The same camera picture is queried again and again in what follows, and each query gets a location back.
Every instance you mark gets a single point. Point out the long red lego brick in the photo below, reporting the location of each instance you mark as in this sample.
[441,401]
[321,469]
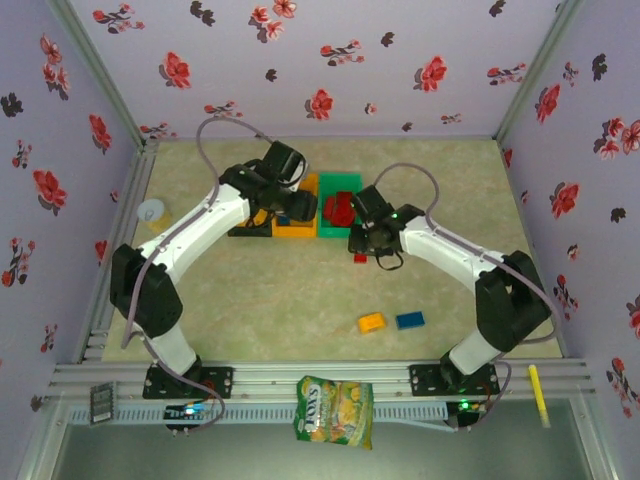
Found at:
[345,197]
[360,258]
[345,216]

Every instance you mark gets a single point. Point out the short red lego brick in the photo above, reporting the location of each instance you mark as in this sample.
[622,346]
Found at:
[331,207]

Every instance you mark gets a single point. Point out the short yellow lego brick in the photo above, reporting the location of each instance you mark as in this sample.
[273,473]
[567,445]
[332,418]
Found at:
[243,224]
[261,223]

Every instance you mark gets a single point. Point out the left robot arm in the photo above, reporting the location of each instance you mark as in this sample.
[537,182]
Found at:
[145,290]

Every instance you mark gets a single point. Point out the orange plastic container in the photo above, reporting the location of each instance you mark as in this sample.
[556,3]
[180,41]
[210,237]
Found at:
[295,231]

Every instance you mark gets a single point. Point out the green plastic container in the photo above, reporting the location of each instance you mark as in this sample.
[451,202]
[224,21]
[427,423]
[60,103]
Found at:
[332,231]

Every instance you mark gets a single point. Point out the black plastic container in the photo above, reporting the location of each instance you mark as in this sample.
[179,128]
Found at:
[250,233]

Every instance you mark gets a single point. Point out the long yellow lego brick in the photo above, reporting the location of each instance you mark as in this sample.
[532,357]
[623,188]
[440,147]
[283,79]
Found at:
[372,323]

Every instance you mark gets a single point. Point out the long blue lego brick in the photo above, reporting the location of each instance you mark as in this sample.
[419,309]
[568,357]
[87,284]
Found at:
[410,320]

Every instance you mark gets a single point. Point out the yellow can white lid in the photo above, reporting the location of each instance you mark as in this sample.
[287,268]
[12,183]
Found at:
[152,214]

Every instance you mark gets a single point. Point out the green yellow candy bag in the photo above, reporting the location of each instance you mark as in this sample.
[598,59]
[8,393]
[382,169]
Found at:
[335,412]

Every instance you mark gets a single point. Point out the yellow marker pen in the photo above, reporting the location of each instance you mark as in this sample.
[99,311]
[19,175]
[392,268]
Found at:
[539,395]

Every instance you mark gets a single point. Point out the black ridged device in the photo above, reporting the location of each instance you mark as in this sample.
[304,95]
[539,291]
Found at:
[102,402]

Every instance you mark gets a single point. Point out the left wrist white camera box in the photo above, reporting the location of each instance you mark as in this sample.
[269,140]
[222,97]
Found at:
[299,176]

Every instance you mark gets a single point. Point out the side aluminium frame rail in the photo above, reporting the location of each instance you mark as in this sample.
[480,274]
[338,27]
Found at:
[144,167]

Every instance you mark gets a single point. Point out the long aluminium frame rail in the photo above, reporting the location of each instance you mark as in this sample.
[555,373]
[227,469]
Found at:
[325,372]

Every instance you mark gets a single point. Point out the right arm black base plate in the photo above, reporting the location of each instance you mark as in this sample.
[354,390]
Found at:
[425,380]

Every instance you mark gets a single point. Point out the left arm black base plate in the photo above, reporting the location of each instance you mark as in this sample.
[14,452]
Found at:
[220,382]

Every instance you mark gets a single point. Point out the aluminium corner post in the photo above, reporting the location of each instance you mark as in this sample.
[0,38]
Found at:
[98,65]
[540,65]

